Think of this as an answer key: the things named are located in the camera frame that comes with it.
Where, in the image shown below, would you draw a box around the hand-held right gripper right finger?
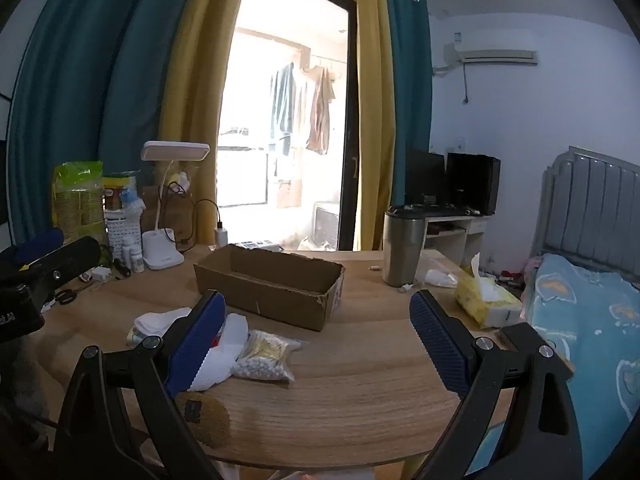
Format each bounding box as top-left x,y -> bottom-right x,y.
409,289 -> 583,480

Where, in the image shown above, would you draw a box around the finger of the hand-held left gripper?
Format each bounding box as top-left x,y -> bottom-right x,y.
0,229 -> 67,281
20,236 -> 102,306

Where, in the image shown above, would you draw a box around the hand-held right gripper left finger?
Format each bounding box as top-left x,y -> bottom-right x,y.
52,290 -> 228,480

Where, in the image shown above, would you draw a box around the white cloth with red mark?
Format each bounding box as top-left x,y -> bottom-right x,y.
187,312 -> 251,393

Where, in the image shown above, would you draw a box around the clear bag of cotton swabs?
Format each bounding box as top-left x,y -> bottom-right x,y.
231,329 -> 303,385

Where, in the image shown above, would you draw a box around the brown cardboard box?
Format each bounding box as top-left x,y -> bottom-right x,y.
193,243 -> 347,332

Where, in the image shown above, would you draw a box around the black scissors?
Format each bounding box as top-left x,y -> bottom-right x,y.
42,287 -> 78,313

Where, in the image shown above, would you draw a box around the white foam packing piece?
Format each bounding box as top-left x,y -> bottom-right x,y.
131,307 -> 193,348

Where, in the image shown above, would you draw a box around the green yellow plastic package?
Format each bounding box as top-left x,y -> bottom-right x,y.
52,161 -> 106,243

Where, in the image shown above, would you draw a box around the white plastic basket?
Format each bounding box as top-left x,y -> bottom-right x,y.
104,209 -> 143,261

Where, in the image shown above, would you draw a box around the yellow tissue pack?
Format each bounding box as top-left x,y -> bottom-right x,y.
454,252 -> 523,330

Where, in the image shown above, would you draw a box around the clear plastic wrapper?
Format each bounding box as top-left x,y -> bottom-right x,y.
417,255 -> 473,288

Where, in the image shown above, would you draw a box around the yellow brown tin can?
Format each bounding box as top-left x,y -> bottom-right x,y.
102,172 -> 138,211

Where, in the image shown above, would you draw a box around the blue white plastic packet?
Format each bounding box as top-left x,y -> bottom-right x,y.
120,187 -> 147,213

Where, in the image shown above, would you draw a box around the brown paper bag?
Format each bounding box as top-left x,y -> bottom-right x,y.
140,185 -> 196,241

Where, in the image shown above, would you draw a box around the white desk lamp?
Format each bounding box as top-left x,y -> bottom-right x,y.
140,141 -> 211,271

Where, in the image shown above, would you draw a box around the stainless steel tumbler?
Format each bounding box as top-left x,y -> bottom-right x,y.
382,206 -> 428,287

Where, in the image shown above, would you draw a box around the small white computer desk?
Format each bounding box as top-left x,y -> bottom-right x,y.
415,205 -> 496,271

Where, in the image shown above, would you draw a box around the clear bag with yellow toy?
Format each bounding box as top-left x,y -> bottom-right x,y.
167,165 -> 198,196

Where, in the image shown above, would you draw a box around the blue printed blanket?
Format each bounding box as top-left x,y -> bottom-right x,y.
470,252 -> 640,480

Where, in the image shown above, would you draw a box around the black computer tower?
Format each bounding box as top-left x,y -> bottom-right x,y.
445,152 -> 502,216

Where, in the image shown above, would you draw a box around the grey boxy appliance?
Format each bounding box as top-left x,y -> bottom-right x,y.
310,201 -> 342,248

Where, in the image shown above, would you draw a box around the black computer monitor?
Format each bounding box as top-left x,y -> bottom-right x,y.
405,149 -> 447,207

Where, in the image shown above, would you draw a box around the wide teal curtain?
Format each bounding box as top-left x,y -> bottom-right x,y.
7,0 -> 203,241

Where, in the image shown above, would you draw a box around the grey padded headboard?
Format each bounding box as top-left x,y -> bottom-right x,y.
532,146 -> 640,291

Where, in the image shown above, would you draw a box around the wide yellow curtain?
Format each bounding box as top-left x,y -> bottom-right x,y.
160,0 -> 251,246

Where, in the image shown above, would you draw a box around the narrow yellow curtain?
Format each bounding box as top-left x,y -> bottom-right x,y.
348,0 -> 398,252

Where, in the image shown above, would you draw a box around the hanging blue shirt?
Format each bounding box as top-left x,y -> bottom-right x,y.
270,62 -> 301,156

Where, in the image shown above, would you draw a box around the narrow teal curtain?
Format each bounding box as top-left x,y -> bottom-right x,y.
385,0 -> 433,211

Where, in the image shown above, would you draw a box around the hanging beige shirt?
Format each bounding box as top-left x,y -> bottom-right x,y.
305,65 -> 336,156

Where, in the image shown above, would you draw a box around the white air conditioner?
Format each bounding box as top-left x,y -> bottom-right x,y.
444,42 -> 540,73

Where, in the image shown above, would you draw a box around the black charging cable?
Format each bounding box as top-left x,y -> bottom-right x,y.
167,182 -> 223,253

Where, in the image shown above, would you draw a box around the dark sliding door frame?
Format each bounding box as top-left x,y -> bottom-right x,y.
337,0 -> 361,252

